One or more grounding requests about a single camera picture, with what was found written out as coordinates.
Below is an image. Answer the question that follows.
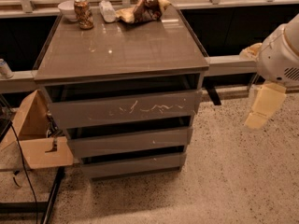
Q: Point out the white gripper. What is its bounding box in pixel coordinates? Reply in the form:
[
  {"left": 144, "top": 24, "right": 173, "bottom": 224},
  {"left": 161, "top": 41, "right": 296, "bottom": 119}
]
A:
[{"left": 239, "top": 23, "right": 299, "bottom": 130}]

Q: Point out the grey top drawer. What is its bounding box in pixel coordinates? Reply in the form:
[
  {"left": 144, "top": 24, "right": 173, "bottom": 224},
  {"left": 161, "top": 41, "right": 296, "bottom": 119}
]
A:
[{"left": 49, "top": 90, "right": 202, "bottom": 129}]

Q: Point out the grey drawer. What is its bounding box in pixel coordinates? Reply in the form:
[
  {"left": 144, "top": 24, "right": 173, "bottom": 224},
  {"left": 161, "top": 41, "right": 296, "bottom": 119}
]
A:
[
  {"left": 49, "top": 90, "right": 202, "bottom": 129},
  {"left": 81, "top": 153, "right": 186, "bottom": 179},
  {"left": 67, "top": 127, "right": 193, "bottom": 158}
]

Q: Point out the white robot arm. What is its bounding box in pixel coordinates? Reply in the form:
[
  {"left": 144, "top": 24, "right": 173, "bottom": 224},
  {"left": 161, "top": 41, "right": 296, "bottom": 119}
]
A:
[{"left": 239, "top": 14, "right": 299, "bottom": 130}]

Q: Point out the grey bottom drawer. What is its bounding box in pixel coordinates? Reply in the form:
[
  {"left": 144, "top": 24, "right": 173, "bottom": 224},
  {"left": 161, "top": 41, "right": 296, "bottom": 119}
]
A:
[{"left": 81, "top": 153, "right": 186, "bottom": 179}]

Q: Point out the grey drawer cabinet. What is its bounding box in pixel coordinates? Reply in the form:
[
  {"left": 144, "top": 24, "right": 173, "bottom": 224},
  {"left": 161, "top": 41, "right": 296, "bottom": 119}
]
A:
[{"left": 35, "top": 7, "right": 208, "bottom": 167}]

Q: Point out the grey middle drawer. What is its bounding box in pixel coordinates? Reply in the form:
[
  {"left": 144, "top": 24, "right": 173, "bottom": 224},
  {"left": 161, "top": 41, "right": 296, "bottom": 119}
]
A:
[{"left": 67, "top": 127, "right": 193, "bottom": 158}]

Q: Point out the crumpled chip bag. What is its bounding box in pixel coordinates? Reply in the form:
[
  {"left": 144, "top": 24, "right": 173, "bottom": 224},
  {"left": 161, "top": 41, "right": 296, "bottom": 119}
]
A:
[{"left": 116, "top": 0, "right": 171, "bottom": 23}]

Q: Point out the clear plastic water bottle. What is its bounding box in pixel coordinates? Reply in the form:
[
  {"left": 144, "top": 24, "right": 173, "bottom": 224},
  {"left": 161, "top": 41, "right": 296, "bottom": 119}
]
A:
[{"left": 99, "top": 0, "right": 116, "bottom": 22}]

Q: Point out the brown soda can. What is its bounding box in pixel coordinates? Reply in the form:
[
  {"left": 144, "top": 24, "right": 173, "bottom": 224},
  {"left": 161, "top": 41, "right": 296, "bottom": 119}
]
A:
[{"left": 74, "top": 0, "right": 93, "bottom": 30}]

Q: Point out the white bowl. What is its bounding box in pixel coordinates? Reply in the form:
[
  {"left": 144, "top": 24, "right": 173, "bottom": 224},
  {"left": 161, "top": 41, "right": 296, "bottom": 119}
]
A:
[{"left": 58, "top": 0, "right": 78, "bottom": 21}]

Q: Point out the cardboard box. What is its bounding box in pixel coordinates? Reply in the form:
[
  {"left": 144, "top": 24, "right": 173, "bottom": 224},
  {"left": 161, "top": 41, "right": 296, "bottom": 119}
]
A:
[{"left": 1, "top": 91, "right": 74, "bottom": 169}]

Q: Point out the black metal stand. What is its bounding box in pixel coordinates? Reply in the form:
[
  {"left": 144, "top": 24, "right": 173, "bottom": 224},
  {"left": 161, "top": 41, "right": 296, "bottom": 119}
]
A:
[{"left": 0, "top": 167, "right": 65, "bottom": 224}]

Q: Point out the can on ledge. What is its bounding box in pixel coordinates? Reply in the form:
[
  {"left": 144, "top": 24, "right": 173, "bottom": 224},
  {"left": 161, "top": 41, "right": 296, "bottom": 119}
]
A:
[{"left": 0, "top": 59, "right": 13, "bottom": 78}]

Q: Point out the black cable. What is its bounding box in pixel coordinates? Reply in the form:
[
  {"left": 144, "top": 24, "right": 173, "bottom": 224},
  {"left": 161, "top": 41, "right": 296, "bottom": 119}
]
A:
[{"left": 10, "top": 121, "right": 40, "bottom": 224}]

